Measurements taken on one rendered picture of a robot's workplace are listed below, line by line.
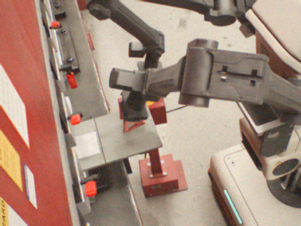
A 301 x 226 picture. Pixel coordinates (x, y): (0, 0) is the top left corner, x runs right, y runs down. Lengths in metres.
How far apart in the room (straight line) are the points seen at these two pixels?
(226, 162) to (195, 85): 1.38
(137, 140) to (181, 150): 1.17
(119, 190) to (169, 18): 2.17
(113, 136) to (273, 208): 0.95
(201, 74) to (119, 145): 0.62
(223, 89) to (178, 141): 1.78
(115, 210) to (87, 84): 0.56
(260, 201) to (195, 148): 0.63
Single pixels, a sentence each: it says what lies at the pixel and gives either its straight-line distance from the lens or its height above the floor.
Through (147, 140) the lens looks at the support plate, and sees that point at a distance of 1.16.
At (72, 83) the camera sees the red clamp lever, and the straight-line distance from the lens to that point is 1.20.
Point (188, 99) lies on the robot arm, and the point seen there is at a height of 1.49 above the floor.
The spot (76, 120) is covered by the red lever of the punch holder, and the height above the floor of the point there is 1.26.
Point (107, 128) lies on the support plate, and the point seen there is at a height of 1.00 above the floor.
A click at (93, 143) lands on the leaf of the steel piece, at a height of 1.00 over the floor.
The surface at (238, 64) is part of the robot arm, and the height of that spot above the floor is 1.54.
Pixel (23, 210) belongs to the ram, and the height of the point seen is 1.59.
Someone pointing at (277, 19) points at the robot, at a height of 1.34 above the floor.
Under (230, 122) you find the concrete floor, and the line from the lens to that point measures 2.45.
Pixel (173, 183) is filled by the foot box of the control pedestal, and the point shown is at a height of 0.09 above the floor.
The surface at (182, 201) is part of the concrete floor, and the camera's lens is 2.16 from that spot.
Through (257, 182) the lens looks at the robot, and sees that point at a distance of 1.92.
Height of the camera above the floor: 1.96
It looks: 52 degrees down
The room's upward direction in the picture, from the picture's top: 10 degrees counter-clockwise
